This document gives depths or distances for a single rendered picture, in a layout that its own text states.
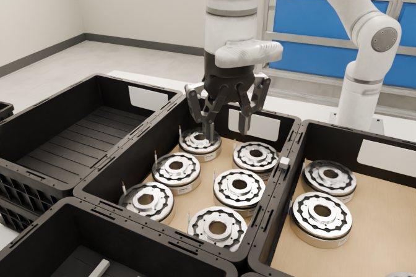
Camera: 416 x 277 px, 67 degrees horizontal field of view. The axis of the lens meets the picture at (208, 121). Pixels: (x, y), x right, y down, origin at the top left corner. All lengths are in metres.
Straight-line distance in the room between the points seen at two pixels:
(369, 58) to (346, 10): 0.13
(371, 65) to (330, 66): 1.68
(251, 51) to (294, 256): 0.35
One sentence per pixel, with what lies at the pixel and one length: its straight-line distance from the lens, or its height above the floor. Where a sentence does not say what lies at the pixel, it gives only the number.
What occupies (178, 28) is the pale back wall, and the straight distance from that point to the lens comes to 3.75.
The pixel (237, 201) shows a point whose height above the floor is 0.86.
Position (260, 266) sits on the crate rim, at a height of 0.93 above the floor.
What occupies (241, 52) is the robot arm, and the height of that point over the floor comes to 1.16.
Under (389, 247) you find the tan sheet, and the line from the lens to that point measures 0.65.
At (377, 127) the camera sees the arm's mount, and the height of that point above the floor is 0.80.
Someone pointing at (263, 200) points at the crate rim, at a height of 0.93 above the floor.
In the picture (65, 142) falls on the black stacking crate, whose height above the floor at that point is 0.83.
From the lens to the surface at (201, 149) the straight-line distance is 0.71.
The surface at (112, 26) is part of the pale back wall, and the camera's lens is 4.24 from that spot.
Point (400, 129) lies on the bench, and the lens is 1.26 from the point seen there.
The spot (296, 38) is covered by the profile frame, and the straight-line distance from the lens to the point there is 2.45.
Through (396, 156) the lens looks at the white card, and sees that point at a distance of 0.75.
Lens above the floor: 1.30
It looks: 32 degrees down
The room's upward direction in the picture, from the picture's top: straight up
